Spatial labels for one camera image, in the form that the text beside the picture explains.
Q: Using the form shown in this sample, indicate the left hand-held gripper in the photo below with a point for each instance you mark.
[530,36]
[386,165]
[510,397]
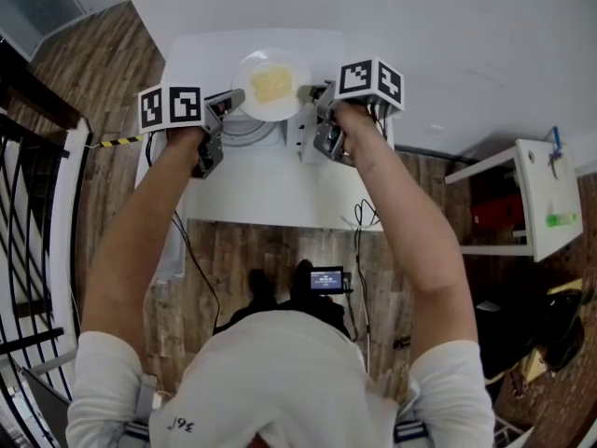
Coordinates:
[172,107]

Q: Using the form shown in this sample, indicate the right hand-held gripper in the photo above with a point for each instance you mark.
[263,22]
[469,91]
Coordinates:
[356,79]

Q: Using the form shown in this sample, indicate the white plate of food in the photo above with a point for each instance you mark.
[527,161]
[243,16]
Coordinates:
[275,110]

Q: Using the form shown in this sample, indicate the yellow food piece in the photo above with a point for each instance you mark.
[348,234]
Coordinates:
[271,83]

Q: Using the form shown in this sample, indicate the white microwave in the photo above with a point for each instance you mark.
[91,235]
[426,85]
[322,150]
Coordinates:
[200,59]

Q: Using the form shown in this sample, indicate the person's right forearm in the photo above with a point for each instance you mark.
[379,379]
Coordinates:
[410,231]

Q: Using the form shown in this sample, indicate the person's left forearm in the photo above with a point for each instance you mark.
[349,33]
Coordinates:
[140,231]

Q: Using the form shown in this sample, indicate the glass microwave turntable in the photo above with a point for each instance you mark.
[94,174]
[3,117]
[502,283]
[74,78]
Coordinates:
[249,133]

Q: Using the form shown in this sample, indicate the person's right hand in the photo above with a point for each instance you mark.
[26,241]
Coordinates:
[356,124]

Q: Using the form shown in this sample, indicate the yellow black striped tape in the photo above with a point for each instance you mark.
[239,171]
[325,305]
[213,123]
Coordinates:
[119,142]

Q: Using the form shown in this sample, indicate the person's black shoe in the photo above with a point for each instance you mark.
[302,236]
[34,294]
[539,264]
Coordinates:
[302,278]
[261,287]

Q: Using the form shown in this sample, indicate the small black screen device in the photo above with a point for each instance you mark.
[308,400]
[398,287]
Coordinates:
[326,279]

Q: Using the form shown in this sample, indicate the frosted glass panel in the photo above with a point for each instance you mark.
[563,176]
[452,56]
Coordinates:
[42,3]

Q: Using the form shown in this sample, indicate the red box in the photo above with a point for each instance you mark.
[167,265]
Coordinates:
[496,209]

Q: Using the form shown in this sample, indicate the person's black trousers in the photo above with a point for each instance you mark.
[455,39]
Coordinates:
[326,313]

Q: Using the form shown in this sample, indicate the black stair railing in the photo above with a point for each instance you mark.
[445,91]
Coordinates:
[28,231]

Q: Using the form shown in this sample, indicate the blue clip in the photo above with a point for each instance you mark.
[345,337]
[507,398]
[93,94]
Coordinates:
[555,145]

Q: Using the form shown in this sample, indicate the white shelf unit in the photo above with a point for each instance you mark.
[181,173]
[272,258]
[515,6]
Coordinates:
[545,194]

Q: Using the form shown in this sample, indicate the person's white t-shirt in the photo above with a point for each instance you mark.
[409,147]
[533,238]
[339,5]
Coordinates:
[280,371]

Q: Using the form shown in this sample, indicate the green plastic item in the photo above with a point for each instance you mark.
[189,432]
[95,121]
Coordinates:
[562,219]

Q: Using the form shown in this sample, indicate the black bag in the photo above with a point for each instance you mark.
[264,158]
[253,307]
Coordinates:
[545,329]

